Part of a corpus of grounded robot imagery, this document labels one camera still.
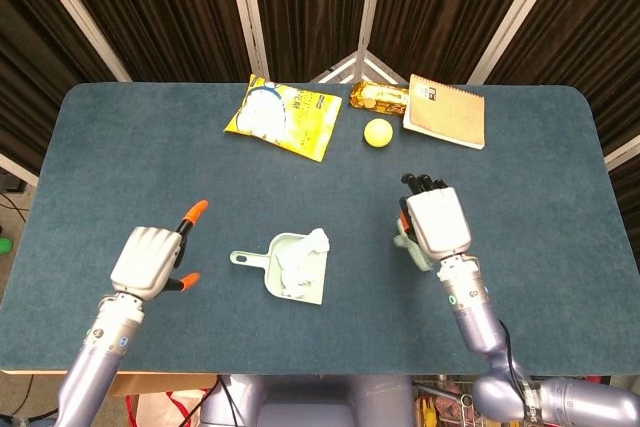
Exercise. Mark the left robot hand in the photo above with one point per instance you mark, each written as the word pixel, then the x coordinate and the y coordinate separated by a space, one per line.
pixel 145 262

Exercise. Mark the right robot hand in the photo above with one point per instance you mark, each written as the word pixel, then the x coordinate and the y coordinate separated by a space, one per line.
pixel 440 222

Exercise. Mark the light green hand broom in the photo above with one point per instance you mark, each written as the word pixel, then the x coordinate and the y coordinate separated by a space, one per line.
pixel 406 242

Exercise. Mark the white paper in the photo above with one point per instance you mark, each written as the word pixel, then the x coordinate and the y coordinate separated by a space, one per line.
pixel 300 262

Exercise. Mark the light green dustpan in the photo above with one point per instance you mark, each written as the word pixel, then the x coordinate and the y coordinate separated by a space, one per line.
pixel 300 292

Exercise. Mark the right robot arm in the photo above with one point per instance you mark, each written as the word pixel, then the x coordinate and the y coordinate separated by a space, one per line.
pixel 475 317

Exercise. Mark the blue felt table mat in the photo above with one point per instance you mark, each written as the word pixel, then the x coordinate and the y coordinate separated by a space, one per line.
pixel 150 172

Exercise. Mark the kraft spiral notebook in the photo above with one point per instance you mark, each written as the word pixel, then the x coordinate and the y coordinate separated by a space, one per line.
pixel 447 114

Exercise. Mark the yellow-green tennis ball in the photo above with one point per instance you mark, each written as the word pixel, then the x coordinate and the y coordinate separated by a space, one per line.
pixel 378 133

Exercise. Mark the brown biscuit packet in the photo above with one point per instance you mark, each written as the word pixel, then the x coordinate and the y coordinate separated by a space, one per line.
pixel 377 97

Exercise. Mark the small green ball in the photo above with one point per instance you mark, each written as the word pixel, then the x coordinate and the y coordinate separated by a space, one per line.
pixel 4 246

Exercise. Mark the red and white bag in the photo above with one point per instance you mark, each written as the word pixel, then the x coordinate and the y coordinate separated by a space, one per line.
pixel 160 409

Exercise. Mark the black floor device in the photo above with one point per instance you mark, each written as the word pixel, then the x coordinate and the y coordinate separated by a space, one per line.
pixel 10 182

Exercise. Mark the yellow snack bag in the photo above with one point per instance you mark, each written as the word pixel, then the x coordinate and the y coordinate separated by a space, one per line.
pixel 285 117

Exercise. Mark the purple-grey robot torso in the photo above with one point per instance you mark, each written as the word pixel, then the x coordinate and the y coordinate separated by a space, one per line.
pixel 310 402

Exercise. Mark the dark folding screen white frame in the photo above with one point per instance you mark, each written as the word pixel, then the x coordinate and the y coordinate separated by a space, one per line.
pixel 175 12

